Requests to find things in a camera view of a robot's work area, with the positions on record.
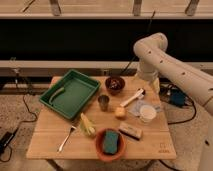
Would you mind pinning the orange clay bowl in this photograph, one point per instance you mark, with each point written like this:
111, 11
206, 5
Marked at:
99, 146

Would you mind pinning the teal sponge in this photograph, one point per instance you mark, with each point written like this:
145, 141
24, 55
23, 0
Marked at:
110, 142

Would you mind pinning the black power adapter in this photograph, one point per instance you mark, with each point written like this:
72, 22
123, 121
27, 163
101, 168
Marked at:
6, 139

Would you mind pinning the yellow sponge ball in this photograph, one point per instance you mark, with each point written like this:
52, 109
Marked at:
120, 112

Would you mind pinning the white handled spatula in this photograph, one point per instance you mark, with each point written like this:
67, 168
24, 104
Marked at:
139, 93

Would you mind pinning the silver fork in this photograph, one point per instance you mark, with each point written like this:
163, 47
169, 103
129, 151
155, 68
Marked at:
66, 138

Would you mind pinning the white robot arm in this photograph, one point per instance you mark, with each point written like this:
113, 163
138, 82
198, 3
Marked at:
197, 84

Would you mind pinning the blue device on floor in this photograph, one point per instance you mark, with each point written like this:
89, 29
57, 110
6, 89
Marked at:
177, 98

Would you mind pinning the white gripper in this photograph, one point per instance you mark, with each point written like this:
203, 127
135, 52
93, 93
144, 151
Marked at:
152, 79

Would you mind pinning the white round container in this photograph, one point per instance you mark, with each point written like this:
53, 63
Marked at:
147, 113

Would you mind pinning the dark brown bowl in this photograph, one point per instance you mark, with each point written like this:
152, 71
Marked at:
114, 84

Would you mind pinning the green plastic tray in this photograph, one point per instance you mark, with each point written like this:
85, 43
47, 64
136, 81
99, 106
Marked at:
79, 89

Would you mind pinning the green bean pod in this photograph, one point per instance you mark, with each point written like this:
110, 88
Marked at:
56, 93

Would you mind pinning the small metal cup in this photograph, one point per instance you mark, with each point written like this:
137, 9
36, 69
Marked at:
103, 101

